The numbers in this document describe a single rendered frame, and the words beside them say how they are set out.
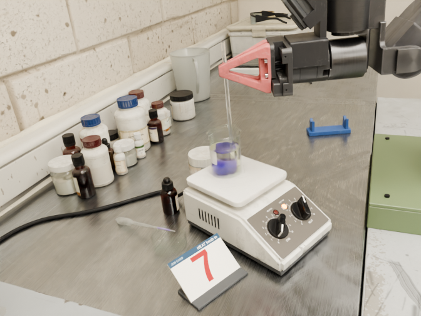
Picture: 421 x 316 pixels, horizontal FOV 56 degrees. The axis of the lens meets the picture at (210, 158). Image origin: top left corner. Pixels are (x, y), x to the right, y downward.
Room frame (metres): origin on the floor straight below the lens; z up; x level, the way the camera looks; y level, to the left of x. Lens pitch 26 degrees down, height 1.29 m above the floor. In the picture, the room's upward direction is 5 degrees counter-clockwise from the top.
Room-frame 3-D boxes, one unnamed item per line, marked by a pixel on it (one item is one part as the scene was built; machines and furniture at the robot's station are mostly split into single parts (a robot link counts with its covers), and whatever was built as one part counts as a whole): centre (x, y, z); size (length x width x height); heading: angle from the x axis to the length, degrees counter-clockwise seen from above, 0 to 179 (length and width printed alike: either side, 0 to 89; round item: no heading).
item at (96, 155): (0.74, 0.23, 0.95); 0.06 x 0.06 x 0.10
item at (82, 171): (0.69, 0.25, 0.94); 0.04 x 0.04 x 0.09
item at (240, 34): (1.84, -0.33, 0.97); 0.37 x 0.31 x 0.14; 152
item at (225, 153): (0.57, -0.03, 1.02); 0.06 x 0.05 x 0.08; 152
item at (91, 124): (0.83, 0.25, 0.96); 0.06 x 0.06 x 0.11
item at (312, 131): (0.88, -0.29, 0.92); 0.10 x 0.03 x 0.04; 87
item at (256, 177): (0.55, -0.04, 0.98); 0.12 x 0.12 x 0.01; 42
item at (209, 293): (0.42, 0.02, 0.92); 0.09 x 0.06 x 0.04; 129
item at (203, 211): (0.53, -0.06, 0.94); 0.22 x 0.13 x 0.08; 42
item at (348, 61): (0.56, -0.20, 1.16); 0.07 x 0.06 x 0.07; 86
